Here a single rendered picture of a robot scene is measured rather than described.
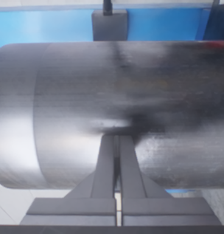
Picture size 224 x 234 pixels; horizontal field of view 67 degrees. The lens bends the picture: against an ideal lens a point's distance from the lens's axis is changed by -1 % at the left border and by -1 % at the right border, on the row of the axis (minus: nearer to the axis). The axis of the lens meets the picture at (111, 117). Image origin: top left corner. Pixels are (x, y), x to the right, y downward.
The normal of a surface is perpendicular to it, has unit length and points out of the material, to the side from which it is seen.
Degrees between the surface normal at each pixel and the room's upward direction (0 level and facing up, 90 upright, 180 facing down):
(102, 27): 90
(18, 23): 90
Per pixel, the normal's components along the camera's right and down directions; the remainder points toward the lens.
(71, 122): -0.01, 0.04
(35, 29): -0.01, 0.62
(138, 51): -0.02, -0.62
